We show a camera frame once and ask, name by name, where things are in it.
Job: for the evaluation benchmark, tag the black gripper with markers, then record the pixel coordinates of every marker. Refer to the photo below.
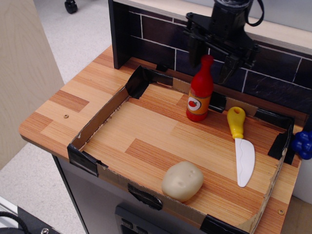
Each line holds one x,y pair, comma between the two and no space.
223,32

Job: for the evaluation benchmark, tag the red hot sauce bottle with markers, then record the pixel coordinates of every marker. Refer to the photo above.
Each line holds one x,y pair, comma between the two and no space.
201,89

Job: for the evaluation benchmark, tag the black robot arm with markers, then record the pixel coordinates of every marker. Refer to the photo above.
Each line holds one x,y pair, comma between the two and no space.
224,33

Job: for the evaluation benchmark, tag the taped cardboard fence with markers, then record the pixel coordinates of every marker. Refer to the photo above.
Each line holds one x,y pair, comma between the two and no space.
143,130

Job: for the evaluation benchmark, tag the dark tile backsplash shelf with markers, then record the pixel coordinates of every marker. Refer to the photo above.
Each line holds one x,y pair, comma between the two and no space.
281,74

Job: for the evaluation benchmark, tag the blue toy grapes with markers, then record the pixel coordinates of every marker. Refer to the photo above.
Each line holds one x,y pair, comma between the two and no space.
302,144

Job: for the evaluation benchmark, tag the beige toy potato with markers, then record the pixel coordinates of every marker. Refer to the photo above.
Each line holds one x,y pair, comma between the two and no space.
182,181

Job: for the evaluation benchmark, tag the black caster wheel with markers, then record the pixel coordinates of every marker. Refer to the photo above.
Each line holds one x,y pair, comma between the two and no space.
71,6

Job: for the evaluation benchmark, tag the light wooden panel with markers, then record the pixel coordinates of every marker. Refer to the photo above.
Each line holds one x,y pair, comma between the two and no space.
29,74

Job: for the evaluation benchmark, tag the grey cabinet under table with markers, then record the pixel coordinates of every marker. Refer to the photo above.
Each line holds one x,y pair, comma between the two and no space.
103,208

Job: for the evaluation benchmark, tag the yellow handled toy knife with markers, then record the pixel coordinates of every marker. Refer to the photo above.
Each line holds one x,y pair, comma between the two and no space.
244,149

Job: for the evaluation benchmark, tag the black equipment with cable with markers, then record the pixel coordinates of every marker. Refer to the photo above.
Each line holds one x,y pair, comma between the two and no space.
23,222

